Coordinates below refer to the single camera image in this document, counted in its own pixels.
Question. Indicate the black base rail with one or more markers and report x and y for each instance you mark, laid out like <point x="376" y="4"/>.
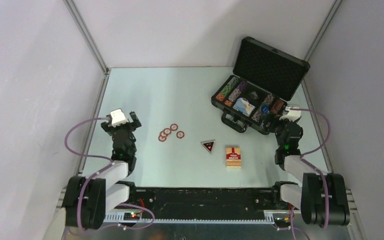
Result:
<point x="207" y="204"/>

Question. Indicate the dark orange chip stack row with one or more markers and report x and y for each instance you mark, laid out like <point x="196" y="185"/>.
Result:
<point x="276" y="108"/>

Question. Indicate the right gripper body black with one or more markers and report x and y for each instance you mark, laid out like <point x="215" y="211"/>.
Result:
<point x="277" y="125"/>

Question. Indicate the red Texas Hold'em card deck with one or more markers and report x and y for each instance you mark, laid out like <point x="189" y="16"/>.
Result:
<point x="233" y="157"/>

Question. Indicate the blue card deck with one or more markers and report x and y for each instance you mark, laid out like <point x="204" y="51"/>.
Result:
<point x="243" y="106"/>

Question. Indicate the purple chip stack row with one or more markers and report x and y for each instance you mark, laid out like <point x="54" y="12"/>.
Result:
<point x="235" y="93"/>

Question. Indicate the black poker set case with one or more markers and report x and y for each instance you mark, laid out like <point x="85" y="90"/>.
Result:
<point x="268" y="71"/>

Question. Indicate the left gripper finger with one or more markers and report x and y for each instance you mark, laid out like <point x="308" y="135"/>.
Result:
<point x="106" y="126"/>
<point x="135" y="120"/>

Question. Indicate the blue orange chip stack row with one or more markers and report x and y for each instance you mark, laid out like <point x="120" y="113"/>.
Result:
<point x="257" y="116"/>

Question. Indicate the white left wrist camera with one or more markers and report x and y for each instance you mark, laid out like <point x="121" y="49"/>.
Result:
<point x="117" y="118"/>

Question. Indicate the black triangular all-in button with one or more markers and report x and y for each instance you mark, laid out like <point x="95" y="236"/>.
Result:
<point x="208" y="145"/>

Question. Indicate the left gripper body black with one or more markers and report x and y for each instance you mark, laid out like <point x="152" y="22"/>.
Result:
<point x="128" y="127"/>

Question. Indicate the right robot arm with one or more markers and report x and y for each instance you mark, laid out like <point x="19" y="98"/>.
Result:
<point x="320" y="196"/>

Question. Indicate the blue round dealer button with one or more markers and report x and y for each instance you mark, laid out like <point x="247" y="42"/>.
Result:
<point x="265" y="109"/>

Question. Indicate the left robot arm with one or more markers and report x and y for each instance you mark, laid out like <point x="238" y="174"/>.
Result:
<point x="87" y="200"/>

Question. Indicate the green chip stack row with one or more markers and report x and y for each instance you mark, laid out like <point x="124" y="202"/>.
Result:
<point x="227" y="88"/>

